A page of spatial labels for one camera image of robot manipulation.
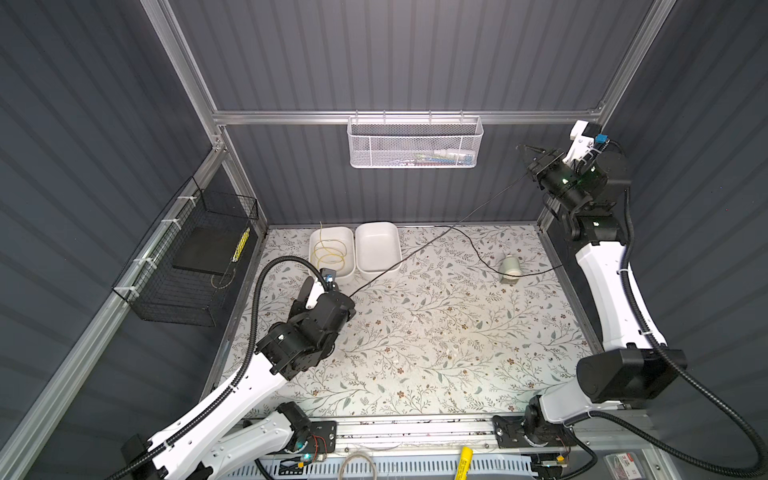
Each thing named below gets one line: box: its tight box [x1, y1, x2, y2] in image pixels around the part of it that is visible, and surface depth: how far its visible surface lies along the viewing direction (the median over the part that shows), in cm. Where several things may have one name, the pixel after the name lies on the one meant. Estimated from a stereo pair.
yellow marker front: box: [454, 446, 474, 480], surface depth 70 cm
